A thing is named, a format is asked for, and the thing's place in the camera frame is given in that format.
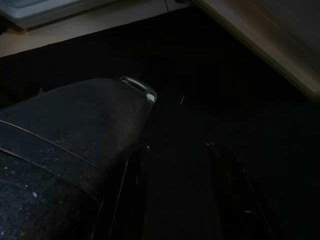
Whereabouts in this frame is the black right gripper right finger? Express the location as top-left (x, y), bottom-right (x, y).
top-left (207, 141), bottom-right (281, 240)

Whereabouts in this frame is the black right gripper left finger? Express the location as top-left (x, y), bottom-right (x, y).
top-left (92, 144), bottom-right (151, 240)

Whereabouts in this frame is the silver fridge door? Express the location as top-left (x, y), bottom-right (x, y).
top-left (192, 0), bottom-right (320, 97)

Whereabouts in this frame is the dark robot leg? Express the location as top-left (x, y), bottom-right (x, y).
top-left (0, 76), bottom-right (158, 240)

